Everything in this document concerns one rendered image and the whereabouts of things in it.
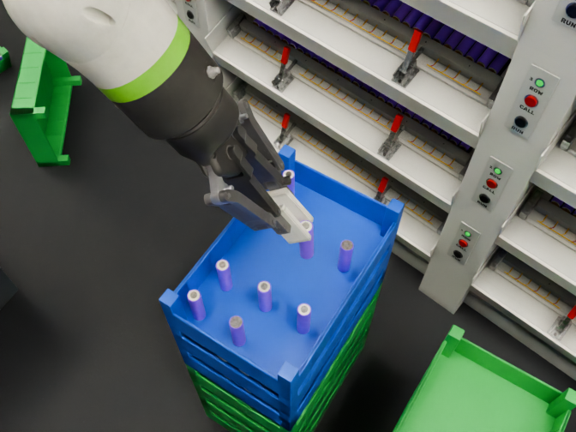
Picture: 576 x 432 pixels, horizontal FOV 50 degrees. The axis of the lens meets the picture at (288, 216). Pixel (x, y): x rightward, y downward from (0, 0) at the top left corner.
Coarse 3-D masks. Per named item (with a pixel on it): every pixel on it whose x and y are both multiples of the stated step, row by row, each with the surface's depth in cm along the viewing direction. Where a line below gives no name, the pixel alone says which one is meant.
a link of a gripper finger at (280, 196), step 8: (272, 192) 71; (280, 192) 70; (288, 192) 71; (280, 200) 72; (288, 200) 71; (296, 200) 72; (288, 208) 73; (296, 208) 73; (304, 208) 74; (296, 216) 74; (304, 216) 74
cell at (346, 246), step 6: (348, 240) 85; (342, 246) 85; (348, 246) 85; (342, 252) 85; (348, 252) 85; (342, 258) 86; (348, 258) 86; (342, 264) 88; (348, 264) 88; (342, 270) 89; (348, 270) 90
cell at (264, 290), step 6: (264, 282) 82; (258, 288) 82; (264, 288) 81; (270, 288) 82; (258, 294) 83; (264, 294) 82; (270, 294) 83; (264, 300) 83; (270, 300) 84; (264, 306) 85; (270, 306) 86
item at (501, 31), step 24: (408, 0) 89; (432, 0) 85; (456, 0) 84; (480, 0) 83; (504, 0) 82; (528, 0) 80; (456, 24) 86; (480, 24) 82; (504, 24) 81; (504, 48) 83
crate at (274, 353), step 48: (336, 192) 94; (240, 240) 93; (336, 240) 93; (384, 240) 87; (192, 288) 87; (240, 288) 89; (288, 288) 89; (336, 288) 89; (192, 336) 84; (288, 336) 85; (288, 384) 75
